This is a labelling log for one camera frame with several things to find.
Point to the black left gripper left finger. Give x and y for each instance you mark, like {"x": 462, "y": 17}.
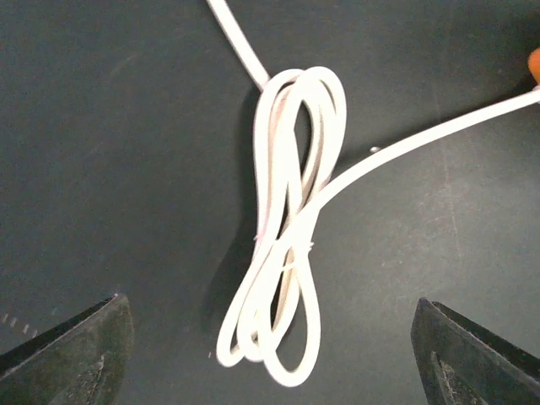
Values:
{"x": 80, "y": 361}

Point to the orange power strip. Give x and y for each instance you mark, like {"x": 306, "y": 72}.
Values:
{"x": 534, "y": 64}

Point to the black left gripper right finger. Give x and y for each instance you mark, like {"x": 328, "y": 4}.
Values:
{"x": 461, "y": 362}

